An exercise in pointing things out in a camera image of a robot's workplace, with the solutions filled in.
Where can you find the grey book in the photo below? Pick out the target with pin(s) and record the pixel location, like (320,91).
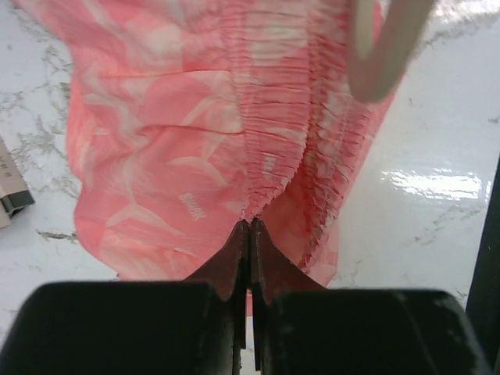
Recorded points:
(15,194)

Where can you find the pink patterned shorts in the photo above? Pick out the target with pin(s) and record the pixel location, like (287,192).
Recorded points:
(189,116)

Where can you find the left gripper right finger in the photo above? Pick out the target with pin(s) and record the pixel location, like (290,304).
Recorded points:
(301,327)

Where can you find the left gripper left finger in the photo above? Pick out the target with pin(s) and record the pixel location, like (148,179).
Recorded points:
(193,326)

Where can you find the beige plastic hanger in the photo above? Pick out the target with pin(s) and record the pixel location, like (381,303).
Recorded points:
(376,64)

